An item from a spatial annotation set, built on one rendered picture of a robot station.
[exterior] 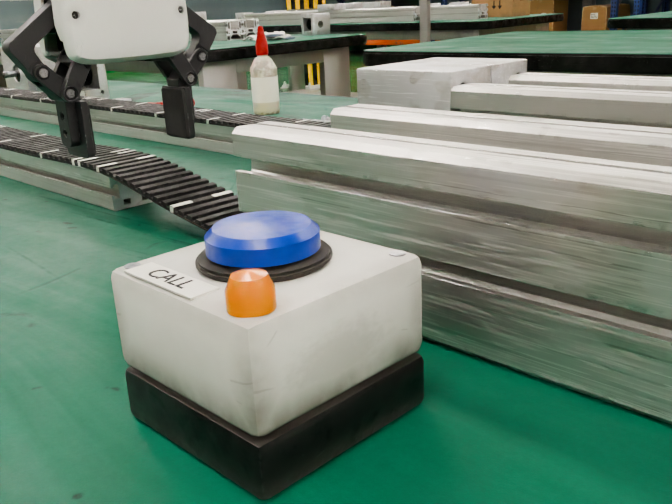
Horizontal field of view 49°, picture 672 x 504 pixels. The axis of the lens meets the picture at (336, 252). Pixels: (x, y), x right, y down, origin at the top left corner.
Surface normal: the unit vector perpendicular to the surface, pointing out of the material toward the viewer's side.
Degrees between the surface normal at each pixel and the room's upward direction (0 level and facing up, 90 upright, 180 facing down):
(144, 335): 90
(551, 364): 90
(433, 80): 90
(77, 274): 0
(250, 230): 3
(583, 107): 90
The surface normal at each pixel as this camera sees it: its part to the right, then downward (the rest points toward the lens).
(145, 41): 0.72, 0.34
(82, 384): -0.05, -0.95
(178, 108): -0.71, 0.26
